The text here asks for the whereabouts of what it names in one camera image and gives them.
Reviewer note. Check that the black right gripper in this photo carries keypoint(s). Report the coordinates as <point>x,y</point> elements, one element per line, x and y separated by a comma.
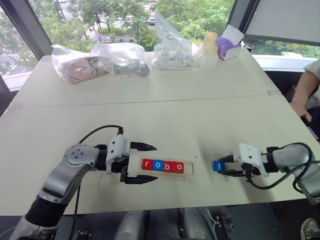
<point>253,172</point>

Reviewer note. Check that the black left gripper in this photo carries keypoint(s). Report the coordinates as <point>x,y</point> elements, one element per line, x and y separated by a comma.
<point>117,167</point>

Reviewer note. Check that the blue letter t block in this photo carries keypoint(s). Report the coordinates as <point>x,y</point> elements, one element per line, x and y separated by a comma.
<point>219,166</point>

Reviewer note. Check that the red letter b block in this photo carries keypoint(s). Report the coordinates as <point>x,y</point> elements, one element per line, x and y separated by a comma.
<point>168,166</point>

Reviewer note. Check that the red letter o block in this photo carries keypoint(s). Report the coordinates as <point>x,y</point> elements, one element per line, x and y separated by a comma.
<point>178,167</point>

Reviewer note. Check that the wooden letter tray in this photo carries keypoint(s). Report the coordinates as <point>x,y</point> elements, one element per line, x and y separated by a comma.
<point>188,172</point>

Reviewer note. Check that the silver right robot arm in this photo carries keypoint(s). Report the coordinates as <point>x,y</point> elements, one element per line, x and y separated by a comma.
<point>292,155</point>

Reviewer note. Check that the person's left forearm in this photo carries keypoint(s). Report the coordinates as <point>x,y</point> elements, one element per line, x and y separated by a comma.
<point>306,87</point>

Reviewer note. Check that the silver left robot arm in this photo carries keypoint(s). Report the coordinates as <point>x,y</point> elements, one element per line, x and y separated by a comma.
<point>75,156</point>

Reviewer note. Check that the red letter r block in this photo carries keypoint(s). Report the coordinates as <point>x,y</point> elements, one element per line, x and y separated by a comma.
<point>147,164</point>

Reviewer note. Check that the blue letter o block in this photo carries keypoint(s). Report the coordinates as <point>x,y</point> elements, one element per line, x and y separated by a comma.
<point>158,165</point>

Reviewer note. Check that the person's left hand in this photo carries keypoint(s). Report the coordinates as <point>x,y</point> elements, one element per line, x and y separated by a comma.
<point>300,108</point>

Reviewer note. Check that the grey rounded housing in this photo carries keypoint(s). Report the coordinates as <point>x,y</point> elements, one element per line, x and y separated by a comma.
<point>131,226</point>
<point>192,225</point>

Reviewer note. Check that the plastic bag with grey item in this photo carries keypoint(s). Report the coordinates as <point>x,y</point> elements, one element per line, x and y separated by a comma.
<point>127,66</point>

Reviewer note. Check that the beige sneaker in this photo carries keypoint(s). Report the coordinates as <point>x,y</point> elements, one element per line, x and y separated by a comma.
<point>311,230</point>

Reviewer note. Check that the plastic bag with pink item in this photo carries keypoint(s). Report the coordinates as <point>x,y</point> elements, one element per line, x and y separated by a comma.
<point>75,70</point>

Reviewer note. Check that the plastic bag with white items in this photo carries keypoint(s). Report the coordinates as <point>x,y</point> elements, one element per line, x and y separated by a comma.
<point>172,52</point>

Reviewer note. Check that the purple and white box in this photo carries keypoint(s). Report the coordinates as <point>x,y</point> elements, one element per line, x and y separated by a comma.
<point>230,48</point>

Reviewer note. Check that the person's white shirt torso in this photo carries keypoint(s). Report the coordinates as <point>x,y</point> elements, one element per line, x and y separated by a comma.
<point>315,82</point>

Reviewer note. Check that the grey window blind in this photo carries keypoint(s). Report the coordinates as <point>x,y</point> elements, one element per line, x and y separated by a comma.
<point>285,20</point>

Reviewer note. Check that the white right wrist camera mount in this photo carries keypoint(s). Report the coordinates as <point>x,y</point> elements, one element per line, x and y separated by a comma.
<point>250,155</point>

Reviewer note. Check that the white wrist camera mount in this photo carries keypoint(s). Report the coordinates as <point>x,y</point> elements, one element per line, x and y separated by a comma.
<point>250,155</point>
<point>117,147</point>

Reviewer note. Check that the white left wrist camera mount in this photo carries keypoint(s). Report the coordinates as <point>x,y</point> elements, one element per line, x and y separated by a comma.
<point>117,147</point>

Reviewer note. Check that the dark window frame post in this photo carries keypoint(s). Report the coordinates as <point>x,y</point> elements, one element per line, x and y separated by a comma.
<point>241,17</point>
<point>27,25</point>

